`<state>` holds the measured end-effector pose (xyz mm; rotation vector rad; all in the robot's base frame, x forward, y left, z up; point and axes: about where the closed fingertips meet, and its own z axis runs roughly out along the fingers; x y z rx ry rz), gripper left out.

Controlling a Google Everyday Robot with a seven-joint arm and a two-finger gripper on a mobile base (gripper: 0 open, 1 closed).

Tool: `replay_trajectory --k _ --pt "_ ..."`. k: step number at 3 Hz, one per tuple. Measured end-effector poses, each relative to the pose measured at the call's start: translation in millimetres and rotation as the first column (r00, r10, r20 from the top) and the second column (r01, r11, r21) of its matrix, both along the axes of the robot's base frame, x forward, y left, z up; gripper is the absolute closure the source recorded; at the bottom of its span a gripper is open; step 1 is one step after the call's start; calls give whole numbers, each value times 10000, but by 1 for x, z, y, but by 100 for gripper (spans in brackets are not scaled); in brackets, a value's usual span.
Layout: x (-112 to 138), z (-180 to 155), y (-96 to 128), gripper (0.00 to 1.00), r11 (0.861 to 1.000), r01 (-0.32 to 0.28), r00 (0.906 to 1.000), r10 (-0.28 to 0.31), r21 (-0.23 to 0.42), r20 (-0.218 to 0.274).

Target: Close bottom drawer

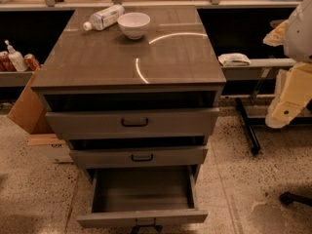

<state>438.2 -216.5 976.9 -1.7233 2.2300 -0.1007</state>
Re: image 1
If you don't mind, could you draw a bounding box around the red soda can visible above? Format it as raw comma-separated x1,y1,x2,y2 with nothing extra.
24,54,41,70

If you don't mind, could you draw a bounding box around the grey top drawer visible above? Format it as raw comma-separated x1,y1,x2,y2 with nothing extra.
46,108,219,140

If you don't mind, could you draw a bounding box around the grey drawer cabinet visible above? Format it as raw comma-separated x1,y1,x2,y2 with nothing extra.
31,5,227,180

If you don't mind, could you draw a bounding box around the white ceramic bowl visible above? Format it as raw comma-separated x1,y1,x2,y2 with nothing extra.
118,13,150,40

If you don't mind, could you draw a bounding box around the grey middle drawer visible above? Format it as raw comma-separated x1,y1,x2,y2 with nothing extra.
69,146,208,169

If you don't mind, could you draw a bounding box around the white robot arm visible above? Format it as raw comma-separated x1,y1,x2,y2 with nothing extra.
263,0,312,129

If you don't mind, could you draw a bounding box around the white flat cardboard box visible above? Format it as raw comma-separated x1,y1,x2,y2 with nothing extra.
28,134,72,164

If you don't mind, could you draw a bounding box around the grey shelf rail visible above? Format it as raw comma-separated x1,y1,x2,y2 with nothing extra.
221,58,295,81

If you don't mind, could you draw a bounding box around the white pump dispenser bottle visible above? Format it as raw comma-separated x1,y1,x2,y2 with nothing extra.
5,40,28,72

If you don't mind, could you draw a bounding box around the brown cardboard box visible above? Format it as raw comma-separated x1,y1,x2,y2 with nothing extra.
7,69,53,135

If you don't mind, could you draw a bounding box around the black metal table frame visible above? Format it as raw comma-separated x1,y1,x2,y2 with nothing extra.
235,68,312,156

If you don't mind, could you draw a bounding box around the black chair base leg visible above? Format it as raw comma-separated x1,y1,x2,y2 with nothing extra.
279,192,312,207

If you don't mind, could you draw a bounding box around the red can at edge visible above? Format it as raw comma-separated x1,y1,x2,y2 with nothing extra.
0,51,16,71

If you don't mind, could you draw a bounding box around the clear plastic water bottle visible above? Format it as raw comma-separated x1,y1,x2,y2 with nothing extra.
83,5,125,31

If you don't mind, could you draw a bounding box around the grey drawer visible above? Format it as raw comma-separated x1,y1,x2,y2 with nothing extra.
46,108,219,140
69,146,208,169
77,166,208,234

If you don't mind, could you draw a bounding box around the folded white cloth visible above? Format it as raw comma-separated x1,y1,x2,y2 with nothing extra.
218,53,251,66

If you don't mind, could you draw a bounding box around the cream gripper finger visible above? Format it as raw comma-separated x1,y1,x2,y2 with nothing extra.
263,20,288,47

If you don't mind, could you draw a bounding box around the grey bottom drawer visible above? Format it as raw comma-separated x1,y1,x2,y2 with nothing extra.
77,166,208,234

